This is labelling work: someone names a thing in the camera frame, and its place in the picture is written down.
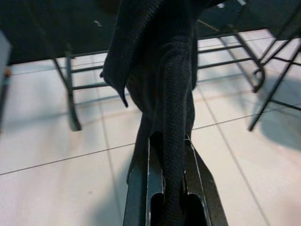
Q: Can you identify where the black metal clothes rack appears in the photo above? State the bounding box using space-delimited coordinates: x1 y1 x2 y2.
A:
53 0 301 132

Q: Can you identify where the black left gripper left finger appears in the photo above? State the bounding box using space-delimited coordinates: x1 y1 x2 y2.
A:
122 135 165 226

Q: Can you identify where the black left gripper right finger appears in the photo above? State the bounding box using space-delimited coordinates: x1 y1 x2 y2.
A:
182 135 228 226

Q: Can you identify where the black garment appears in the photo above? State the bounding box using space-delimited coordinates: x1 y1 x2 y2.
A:
100 0 212 226

